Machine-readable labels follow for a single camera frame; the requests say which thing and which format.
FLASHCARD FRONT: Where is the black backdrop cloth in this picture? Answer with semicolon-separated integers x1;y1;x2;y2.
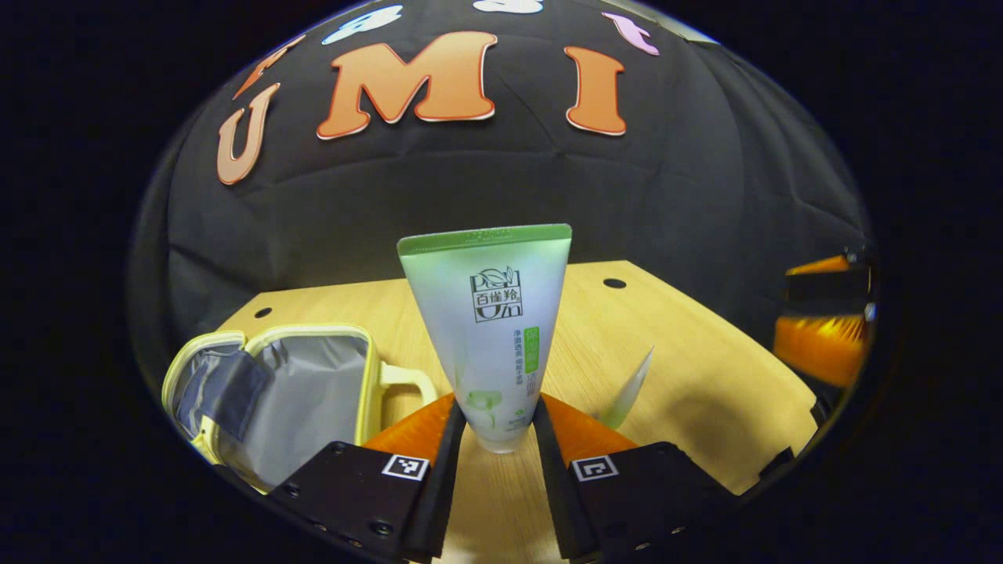
129;0;874;377

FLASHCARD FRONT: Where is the pale yellow suitcase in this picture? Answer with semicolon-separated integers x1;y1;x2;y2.
161;324;438;494

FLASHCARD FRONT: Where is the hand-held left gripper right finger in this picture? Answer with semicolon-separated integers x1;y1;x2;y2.
533;394;737;561

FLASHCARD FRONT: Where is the large white green tube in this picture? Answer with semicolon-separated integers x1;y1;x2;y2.
396;224;573;455

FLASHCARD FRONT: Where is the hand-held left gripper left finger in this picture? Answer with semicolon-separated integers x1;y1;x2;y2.
270;392;469;563

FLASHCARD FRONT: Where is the small pale green tube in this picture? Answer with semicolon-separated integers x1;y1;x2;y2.
596;347;655;432

